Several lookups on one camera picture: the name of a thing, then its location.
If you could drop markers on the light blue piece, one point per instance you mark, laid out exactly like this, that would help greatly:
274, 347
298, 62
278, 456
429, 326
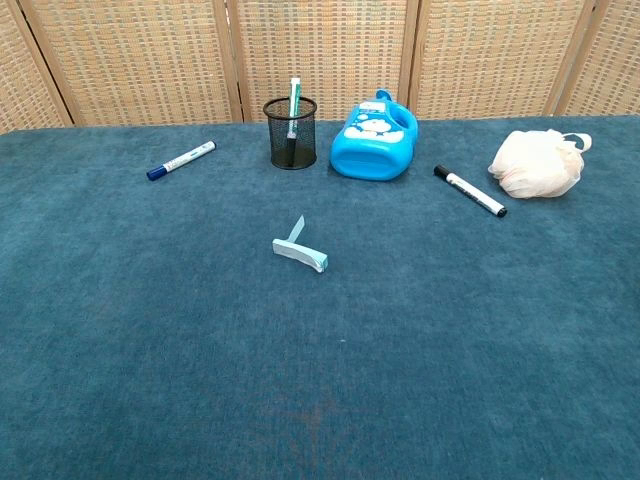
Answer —
298, 227

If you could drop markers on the black mesh pen holder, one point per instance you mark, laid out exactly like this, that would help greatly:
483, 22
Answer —
280, 145

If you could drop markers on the blue cartoon detergent bottle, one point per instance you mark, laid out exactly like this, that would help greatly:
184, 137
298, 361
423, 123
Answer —
372, 150

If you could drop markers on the blue table cloth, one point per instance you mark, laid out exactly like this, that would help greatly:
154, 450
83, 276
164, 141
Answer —
320, 350

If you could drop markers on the green white marker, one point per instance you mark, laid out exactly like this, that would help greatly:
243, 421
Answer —
294, 97

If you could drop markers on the black cap whiteboard marker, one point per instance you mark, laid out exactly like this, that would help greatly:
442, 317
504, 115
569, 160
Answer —
470, 191

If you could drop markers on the blue cap whiteboard marker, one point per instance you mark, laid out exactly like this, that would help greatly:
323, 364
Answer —
182, 160

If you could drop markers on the white crumpled plastic bag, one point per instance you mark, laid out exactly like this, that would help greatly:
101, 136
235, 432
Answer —
537, 165

